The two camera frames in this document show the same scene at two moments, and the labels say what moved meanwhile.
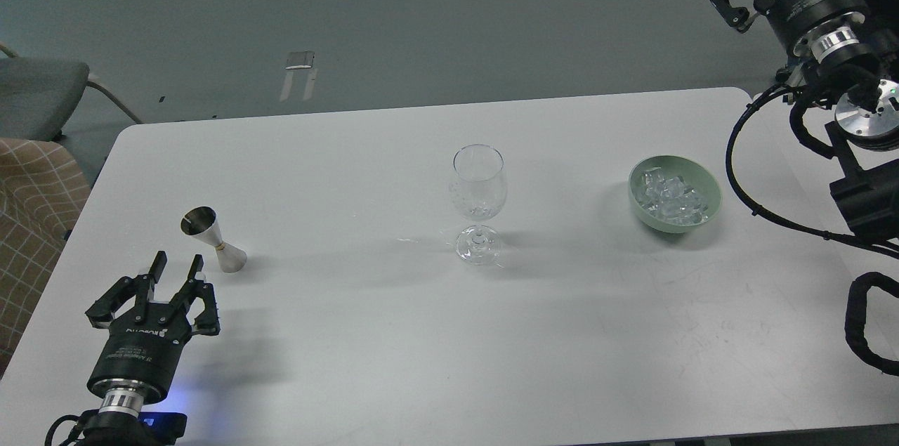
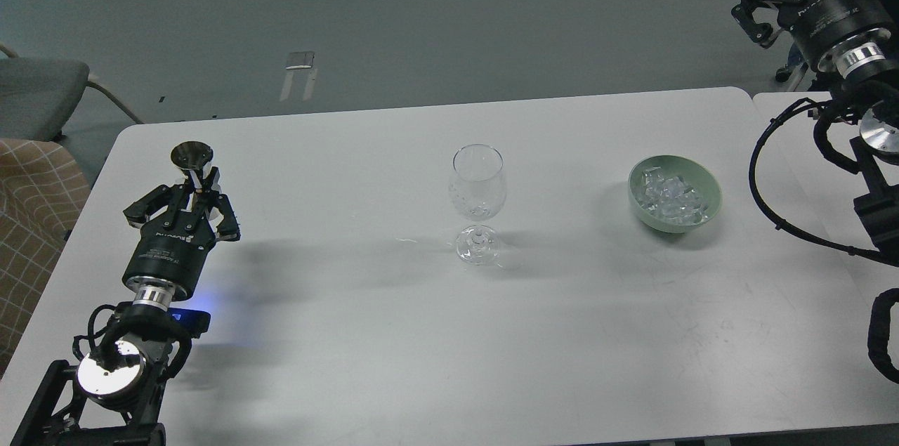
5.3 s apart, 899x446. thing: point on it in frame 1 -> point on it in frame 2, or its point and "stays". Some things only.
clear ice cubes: x=671 y=198 stays
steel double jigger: x=202 y=222 -> x=192 y=156
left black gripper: x=140 y=350 -> x=173 y=246
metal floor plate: x=300 y=60 stays
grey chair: x=38 y=95 stays
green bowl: x=673 y=194 stays
